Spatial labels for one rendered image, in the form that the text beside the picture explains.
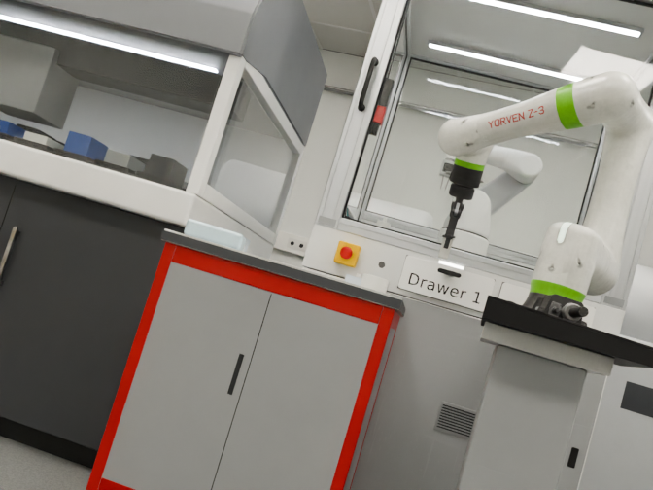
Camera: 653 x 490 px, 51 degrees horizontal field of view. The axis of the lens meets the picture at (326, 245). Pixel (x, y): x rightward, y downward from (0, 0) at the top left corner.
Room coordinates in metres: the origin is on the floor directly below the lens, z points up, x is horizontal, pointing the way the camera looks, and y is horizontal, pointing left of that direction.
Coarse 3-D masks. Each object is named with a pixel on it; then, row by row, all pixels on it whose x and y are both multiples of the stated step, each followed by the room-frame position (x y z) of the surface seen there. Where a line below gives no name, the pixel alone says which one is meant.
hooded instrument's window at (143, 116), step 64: (0, 0) 2.24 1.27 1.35; (0, 64) 2.23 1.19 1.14; (64, 64) 2.20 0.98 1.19; (128, 64) 2.16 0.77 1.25; (192, 64) 2.13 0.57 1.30; (0, 128) 2.22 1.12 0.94; (64, 128) 2.18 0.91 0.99; (128, 128) 2.15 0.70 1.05; (192, 128) 2.12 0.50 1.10; (256, 128) 2.53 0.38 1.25; (256, 192) 2.78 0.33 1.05
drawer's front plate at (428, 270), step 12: (408, 264) 2.22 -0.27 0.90; (420, 264) 2.21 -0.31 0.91; (432, 264) 2.21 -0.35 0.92; (408, 276) 2.22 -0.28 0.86; (420, 276) 2.21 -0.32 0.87; (432, 276) 2.20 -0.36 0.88; (444, 276) 2.20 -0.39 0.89; (468, 276) 2.19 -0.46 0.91; (480, 276) 2.18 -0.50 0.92; (408, 288) 2.21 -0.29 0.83; (420, 288) 2.21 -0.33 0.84; (456, 288) 2.19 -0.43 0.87; (468, 288) 2.19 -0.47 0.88; (480, 288) 2.18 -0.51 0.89; (492, 288) 2.17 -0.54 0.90; (444, 300) 2.20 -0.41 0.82; (456, 300) 2.19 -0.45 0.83; (468, 300) 2.18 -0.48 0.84; (480, 300) 2.18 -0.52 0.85
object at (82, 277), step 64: (64, 0) 2.19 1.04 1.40; (128, 0) 2.16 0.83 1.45; (192, 0) 2.12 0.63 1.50; (256, 0) 2.11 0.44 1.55; (256, 64) 2.25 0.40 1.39; (320, 64) 3.07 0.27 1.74; (0, 192) 2.27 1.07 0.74; (64, 192) 2.24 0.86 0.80; (128, 192) 2.13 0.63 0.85; (192, 192) 2.12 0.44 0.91; (0, 256) 2.26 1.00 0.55; (64, 256) 2.22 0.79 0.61; (128, 256) 2.19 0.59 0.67; (0, 320) 2.25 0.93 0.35; (64, 320) 2.21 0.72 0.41; (128, 320) 2.18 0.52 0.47; (0, 384) 2.23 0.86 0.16; (64, 384) 2.20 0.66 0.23; (64, 448) 2.24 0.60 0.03
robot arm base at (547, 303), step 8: (528, 296) 1.65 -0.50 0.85; (536, 296) 1.61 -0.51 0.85; (544, 296) 1.60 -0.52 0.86; (552, 296) 1.54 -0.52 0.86; (560, 296) 1.54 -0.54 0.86; (528, 304) 1.62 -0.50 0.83; (536, 304) 1.61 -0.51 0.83; (544, 304) 1.56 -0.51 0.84; (552, 304) 1.54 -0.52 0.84; (560, 304) 1.54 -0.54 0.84; (568, 304) 1.52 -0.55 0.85; (576, 304) 1.52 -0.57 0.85; (544, 312) 1.54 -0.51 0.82; (552, 312) 1.54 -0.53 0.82; (560, 312) 1.54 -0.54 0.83; (568, 312) 1.52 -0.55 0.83; (576, 312) 1.47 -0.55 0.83; (584, 312) 1.46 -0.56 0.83; (568, 320) 1.52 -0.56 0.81; (576, 320) 1.52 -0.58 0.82
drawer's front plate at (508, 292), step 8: (504, 288) 2.17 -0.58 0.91; (512, 288) 2.16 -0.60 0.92; (520, 288) 2.16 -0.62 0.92; (504, 296) 2.17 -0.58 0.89; (512, 296) 2.16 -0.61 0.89; (520, 296) 2.16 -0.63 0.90; (520, 304) 2.16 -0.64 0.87; (584, 304) 2.13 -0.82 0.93; (592, 312) 2.12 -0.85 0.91; (584, 320) 2.13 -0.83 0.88; (592, 320) 2.12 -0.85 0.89
